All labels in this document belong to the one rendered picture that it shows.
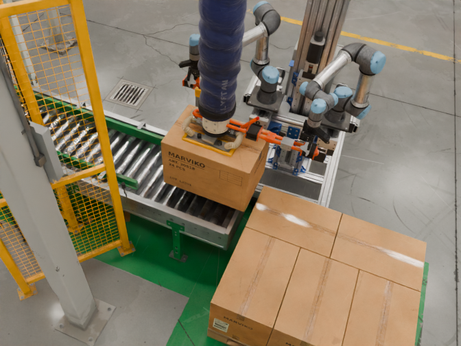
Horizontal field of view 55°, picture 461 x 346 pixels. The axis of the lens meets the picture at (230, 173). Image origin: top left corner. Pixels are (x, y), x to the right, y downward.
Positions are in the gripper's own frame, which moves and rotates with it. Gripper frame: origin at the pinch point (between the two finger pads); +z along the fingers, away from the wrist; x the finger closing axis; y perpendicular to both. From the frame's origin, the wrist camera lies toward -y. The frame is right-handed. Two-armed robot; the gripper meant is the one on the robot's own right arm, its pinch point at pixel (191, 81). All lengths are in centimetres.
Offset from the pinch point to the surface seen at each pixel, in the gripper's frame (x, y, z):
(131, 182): -55, -19, 57
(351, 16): 363, 65, 123
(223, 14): -36, 33, -78
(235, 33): -30, 38, -66
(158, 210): -65, 8, 61
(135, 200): -65, -10, 61
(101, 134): -75, -20, -8
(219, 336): -109, 76, 110
